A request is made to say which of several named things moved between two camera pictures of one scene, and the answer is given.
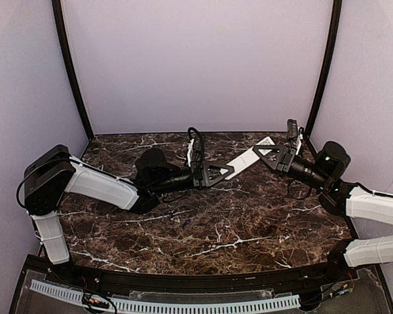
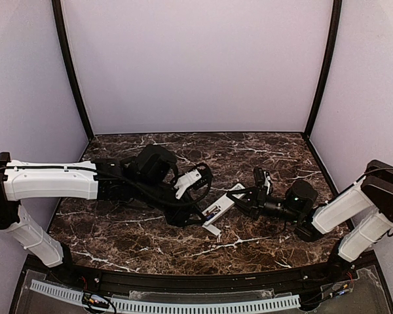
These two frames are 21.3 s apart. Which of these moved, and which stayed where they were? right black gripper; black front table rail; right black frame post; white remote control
Moved: right black gripper; white remote control
Stayed: right black frame post; black front table rail
